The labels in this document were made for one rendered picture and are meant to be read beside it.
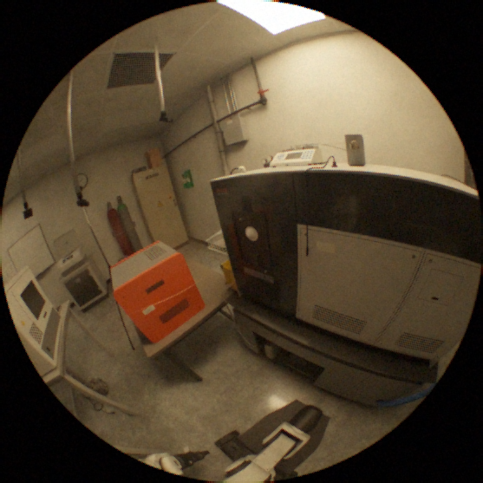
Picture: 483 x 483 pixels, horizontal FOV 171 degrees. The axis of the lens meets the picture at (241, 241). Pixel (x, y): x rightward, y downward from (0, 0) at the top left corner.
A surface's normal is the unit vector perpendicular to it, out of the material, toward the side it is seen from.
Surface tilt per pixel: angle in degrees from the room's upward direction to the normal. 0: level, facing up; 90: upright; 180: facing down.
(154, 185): 90
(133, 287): 90
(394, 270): 90
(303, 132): 90
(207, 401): 0
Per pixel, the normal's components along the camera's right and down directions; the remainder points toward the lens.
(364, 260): -0.67, 0.44
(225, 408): -0.18, -0.88
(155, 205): 0.72, 0.18
